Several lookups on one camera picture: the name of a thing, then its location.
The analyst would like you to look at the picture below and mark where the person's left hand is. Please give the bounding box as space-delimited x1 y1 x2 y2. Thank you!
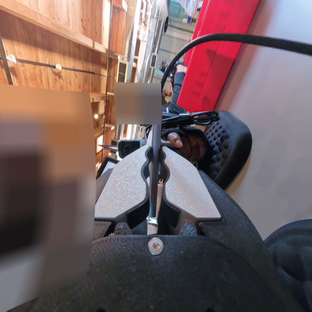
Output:
167 132 204 162

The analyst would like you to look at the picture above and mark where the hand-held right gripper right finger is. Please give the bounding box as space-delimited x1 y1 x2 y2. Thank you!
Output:
158 146 222 235

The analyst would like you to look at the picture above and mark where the bundled black cable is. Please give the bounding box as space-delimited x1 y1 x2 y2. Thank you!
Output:
161 111 220 128

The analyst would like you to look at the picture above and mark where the black usb-c cable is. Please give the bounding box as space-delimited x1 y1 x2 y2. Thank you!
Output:
161 33 312 84

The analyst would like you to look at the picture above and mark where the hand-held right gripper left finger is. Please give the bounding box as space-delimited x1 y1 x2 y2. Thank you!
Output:
95 145 151 229

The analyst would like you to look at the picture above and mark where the red plastic bin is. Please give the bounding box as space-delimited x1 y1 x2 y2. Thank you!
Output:
177 0 261 112

